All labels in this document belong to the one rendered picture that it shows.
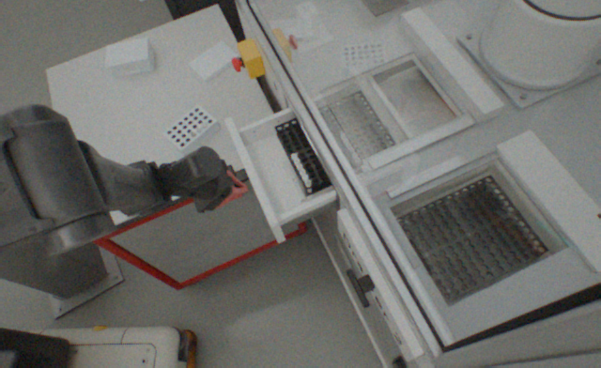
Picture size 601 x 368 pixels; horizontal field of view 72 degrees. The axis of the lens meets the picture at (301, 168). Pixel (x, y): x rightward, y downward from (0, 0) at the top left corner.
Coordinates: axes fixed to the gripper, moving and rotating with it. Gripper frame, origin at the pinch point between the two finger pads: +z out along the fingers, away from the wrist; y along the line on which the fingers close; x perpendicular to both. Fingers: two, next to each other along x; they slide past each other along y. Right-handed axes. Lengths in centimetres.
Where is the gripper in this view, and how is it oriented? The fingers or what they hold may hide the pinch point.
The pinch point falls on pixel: (241, 190)
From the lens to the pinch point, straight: 89.8
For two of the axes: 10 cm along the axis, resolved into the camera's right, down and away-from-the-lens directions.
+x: -4.0, -7.9, 4.6
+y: 6.9, -5.9, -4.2
